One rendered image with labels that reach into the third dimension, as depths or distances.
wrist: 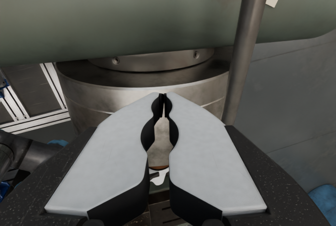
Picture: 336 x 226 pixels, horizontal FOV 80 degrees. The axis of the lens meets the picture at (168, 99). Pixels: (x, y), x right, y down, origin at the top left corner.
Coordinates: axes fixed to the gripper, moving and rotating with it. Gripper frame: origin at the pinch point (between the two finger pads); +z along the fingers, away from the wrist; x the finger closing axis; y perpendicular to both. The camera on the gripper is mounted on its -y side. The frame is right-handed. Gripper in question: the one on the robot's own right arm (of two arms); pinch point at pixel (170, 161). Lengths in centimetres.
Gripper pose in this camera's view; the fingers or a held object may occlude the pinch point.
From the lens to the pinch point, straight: 53.7
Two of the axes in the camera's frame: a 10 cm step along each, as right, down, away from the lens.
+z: 9.7, -1.4, 2.0
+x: 2.4, 4.7, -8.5
